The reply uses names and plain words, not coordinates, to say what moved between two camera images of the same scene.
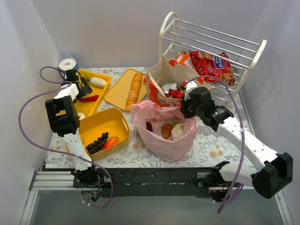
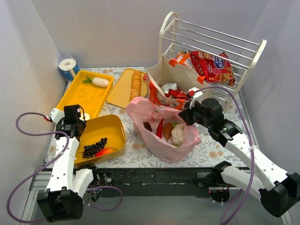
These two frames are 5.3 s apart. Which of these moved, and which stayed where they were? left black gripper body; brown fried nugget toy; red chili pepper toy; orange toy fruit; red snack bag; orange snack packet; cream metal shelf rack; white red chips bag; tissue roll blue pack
Moved: orange toy fruit; left black gripper body; red chili pepper toy
Stayed: cream metal shelf rack; white red chips bag; orange snack packet; red snack bag; brown fried nugget toy; tissue roll blue pack
